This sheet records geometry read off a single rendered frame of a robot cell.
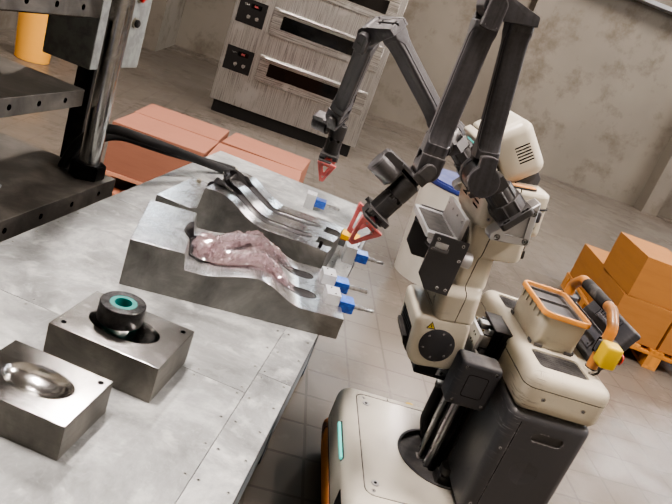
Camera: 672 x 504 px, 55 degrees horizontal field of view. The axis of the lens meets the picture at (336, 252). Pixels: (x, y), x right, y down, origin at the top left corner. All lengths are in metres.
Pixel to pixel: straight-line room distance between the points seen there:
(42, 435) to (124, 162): 3.19
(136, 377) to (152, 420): 0.08
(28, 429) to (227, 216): 0.94
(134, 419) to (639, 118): 11.98
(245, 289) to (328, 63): 5.82
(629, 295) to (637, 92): 8.16
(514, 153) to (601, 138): 10.77
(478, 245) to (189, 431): 1.00
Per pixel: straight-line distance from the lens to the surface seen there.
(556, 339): 1.96
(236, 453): 1.09
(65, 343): 1.16
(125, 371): 1.13
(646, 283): 4.69
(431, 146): 1.52
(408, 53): 1.92
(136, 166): 4.07
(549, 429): 1.91
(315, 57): 7.13
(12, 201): 1.80
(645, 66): 12.54
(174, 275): 1.44
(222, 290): 1.44
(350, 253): 1.95
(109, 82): 1.97
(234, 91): 7.25
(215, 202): 1.78
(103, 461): 1.02
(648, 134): 12.81
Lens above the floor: 1.49
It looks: 20 degrees down
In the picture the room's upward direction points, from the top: 21 degrees clockwise
